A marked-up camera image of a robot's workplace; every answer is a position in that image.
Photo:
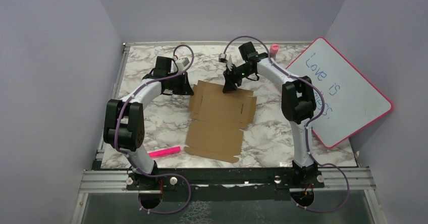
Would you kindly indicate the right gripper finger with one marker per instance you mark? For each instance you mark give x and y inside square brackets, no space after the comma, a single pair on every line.
[233,77]
[229,86]

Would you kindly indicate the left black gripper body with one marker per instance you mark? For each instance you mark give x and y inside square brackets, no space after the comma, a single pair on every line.
[176,78]

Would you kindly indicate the aluminium front frame rail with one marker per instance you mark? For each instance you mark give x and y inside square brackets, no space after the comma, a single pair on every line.
[241,195]

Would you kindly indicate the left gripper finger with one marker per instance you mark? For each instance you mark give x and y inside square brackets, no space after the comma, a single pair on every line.
[173,89]
[186,89]

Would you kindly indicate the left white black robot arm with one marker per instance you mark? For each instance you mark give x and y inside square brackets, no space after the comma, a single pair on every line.
[124,126]

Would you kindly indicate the pink-framed whiteboard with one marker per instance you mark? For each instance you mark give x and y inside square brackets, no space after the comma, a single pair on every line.
[347,100]

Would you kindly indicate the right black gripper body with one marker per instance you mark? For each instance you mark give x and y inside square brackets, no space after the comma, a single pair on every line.
[241,71]

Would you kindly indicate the pink rectangular stick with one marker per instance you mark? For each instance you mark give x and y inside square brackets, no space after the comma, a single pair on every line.
[164,152]

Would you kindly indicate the pink-capped small bottle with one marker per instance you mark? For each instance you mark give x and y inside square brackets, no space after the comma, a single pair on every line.
[274,48]

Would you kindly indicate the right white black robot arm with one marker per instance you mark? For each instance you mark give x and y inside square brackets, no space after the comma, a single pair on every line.
[297,96]

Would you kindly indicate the brown cardboard box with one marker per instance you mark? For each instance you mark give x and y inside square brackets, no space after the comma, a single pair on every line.
[218,121]

